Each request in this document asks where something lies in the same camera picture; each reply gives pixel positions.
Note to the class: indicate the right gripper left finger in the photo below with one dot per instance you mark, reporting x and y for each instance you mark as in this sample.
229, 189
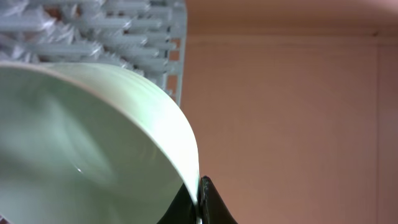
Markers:
181, 210

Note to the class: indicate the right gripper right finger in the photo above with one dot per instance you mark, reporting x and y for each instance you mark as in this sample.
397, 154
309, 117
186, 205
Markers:
212, 207

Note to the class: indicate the green bowl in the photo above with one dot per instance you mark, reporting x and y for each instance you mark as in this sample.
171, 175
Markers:
91, 143

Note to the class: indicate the grey dishwasher rack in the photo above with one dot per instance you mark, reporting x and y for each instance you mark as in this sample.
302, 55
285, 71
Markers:
145, 36

